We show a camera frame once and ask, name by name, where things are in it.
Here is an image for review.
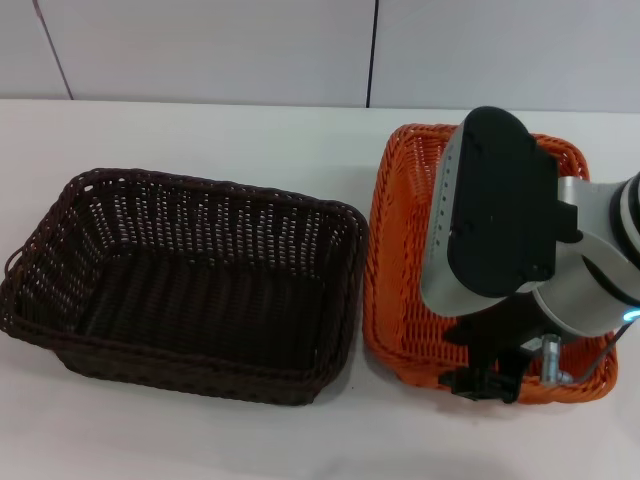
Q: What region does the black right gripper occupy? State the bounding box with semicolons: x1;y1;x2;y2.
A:
438;293;547;405

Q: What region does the dark brown woven basket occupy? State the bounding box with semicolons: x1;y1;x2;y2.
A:
0;168;371;407

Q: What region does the orange woven basket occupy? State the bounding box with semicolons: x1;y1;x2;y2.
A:
362;122;620;404

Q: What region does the grey cable with silver connector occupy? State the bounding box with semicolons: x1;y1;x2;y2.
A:
535;323;627;387

